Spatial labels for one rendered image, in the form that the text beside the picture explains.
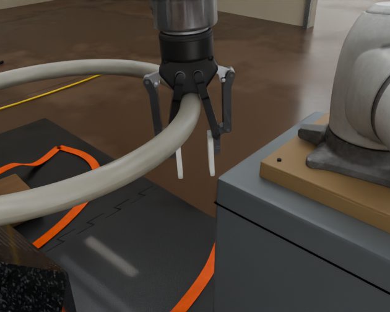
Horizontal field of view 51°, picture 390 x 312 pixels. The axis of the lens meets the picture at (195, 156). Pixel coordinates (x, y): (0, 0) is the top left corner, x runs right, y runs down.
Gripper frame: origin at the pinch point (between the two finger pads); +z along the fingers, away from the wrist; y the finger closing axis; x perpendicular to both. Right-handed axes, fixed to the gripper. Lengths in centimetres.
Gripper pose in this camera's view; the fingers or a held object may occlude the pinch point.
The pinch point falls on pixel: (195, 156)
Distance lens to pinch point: 66.7
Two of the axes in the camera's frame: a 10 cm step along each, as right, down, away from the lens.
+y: -10.0, 0.8, -0.1
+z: 0.6, 8.6, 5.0
